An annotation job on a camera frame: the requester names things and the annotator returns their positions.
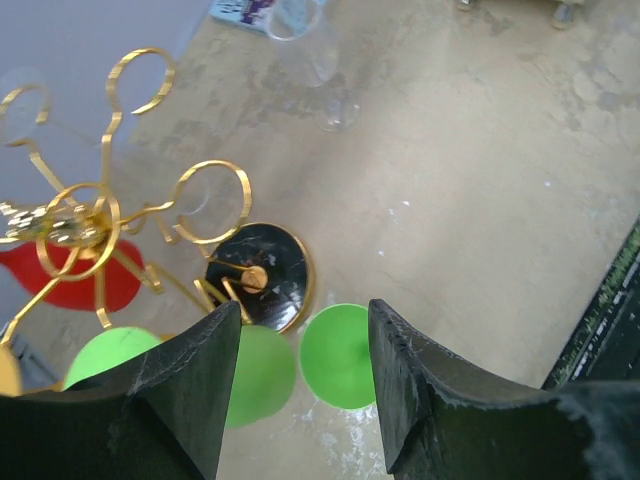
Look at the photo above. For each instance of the green wine glass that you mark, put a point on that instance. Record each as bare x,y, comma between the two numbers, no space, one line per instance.
107,350
333,358

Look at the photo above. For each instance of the clear wine glass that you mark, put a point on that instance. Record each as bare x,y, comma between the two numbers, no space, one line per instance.
25,103
308,47

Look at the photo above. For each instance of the clear wine glass back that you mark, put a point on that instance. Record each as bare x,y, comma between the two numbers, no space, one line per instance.
308,47

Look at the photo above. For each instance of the orange wine glass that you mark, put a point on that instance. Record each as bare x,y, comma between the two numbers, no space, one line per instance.
26,374

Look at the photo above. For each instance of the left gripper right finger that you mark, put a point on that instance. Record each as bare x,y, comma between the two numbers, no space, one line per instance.
443,417

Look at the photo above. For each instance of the blue treehouse book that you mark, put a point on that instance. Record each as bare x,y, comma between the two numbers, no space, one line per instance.
253,15

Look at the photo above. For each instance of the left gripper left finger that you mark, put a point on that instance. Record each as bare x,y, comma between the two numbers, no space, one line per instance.
160,415

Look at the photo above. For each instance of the white round drawer box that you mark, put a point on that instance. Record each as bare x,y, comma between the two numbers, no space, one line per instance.
561,19

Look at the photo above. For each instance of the black base frame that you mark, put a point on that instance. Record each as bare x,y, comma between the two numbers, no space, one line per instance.
605,343

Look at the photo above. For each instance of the clear wine glass front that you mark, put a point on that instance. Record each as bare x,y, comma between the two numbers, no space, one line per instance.
25,103

